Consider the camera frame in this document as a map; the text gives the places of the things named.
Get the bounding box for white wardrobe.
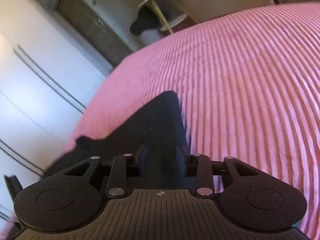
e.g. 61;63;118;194
0;0;113;218

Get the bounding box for black cloth on stool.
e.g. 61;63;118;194
130;6;161;36

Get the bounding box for black pants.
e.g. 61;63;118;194
43;91;195;189

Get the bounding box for pink ribbed bedspread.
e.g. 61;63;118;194
65;2;319;239

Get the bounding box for white round side table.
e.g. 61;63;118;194
138;0;188;34

